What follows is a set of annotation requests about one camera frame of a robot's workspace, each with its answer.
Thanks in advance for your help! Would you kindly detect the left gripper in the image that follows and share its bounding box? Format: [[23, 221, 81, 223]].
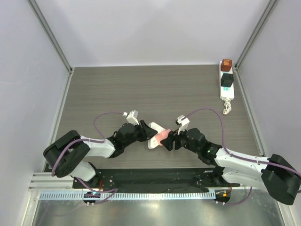
[[123, 120, 156, 147]]

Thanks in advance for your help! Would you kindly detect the pink cube plug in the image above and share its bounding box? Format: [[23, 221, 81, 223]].
[[155, 129, 171, 146]]

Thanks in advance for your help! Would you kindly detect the white triangular socket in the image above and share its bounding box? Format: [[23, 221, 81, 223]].
[[148, 122, 166, 149]]

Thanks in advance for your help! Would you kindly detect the white power strip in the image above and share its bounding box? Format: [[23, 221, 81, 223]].
[[219, 59, 235, 100]]

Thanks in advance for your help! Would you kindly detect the red-brown plug adapter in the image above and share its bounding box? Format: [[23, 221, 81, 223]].
[[221, 59, 232, 72]]

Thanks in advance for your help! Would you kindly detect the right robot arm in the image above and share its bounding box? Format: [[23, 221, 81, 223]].
[[157, 128, 301, 205]]

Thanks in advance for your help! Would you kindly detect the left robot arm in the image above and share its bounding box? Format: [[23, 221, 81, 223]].
[[43, 120, 158, 188]]

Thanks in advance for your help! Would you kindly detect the black plug adapter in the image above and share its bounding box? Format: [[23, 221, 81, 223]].
[[221, 73, 234, 88]]

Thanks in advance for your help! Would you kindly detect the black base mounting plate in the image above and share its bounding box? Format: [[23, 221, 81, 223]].
[[72, 167, 240, 192]]

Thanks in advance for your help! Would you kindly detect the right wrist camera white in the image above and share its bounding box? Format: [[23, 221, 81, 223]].
[[175, 115, 190, 135]]

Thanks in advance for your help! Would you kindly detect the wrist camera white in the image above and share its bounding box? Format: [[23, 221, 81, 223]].
[[175, 115, 190, 135], [122, 110, 139, 126]]

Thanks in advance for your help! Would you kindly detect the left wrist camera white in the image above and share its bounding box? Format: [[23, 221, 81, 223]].
[[122, 110, 139, 126]]

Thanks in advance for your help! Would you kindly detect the white slotted cable duct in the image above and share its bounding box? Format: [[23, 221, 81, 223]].
[[39, 190, 216, 201]]

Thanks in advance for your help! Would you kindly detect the white coiled power cord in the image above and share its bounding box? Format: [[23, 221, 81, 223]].
[[222, 98, 232, 115]]

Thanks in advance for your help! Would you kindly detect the right aluminium frame post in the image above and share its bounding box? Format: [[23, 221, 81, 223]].
[[234, 0, 280, 71]]

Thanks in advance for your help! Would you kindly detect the aluminium frame post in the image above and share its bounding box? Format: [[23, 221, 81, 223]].
[[234, 0, 280, 71], [27, 0, 74, 74]]

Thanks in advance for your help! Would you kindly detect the left aluminium frame post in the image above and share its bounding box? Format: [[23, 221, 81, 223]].
[[27, 0, 74, 74]]

